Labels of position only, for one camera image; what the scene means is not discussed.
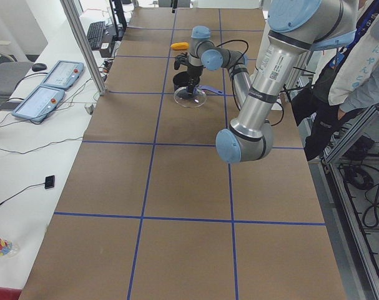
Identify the yellow corn cob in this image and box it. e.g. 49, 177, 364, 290
170, 42, 189, 51

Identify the dark blue saucepan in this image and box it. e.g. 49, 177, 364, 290
172, 71, 224, 96

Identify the small black device on table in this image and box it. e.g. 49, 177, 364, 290
44, 175, 56, 189

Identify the aluminium frame post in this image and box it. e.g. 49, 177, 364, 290
60, 0, 106, 96

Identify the grey office chair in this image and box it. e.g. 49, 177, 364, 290
0, 40, 33, 105

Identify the lower blue teach pendant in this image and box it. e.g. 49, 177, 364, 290
12, 85, 65, 122

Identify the black computer mouse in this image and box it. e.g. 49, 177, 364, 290
31, 63, 47, 72

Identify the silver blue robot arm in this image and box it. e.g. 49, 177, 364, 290
189, 1, 358, 163

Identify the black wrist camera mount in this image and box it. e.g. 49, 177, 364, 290
174, 52, 189, 70

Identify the black keyboard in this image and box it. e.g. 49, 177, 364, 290
87, 21, 106, 50

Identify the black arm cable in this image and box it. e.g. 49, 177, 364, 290
214, 39, 285, 128

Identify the glass pot lid blue knob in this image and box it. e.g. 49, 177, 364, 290
174, 87, 207, 108

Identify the blue teach pendant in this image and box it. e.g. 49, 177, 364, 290
12, 85, 65, 122
41, 60, 84, 91

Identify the upper blue teach pendant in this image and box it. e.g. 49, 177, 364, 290
41, 60, 84, 91

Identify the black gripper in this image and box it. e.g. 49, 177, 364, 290
187, 64, 204, 96

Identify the person in light vest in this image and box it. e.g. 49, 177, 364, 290
292, 1, 379, 161

